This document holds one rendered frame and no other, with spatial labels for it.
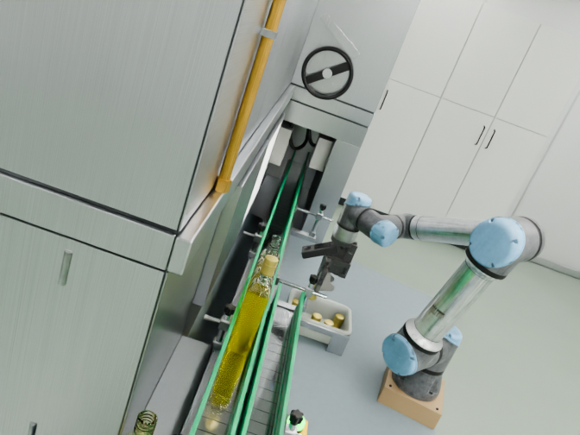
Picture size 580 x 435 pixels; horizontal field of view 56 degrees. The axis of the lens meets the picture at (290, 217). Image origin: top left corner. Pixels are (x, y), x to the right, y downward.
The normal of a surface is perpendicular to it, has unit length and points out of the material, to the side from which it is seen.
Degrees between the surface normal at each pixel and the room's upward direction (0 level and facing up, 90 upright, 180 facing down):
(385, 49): 90
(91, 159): 90
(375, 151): 90
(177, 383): 0
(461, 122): 90
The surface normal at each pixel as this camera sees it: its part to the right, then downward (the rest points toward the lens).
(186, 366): 0.33, -0.87
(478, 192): -0.10, 0.36
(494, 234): -0.67, -0.07
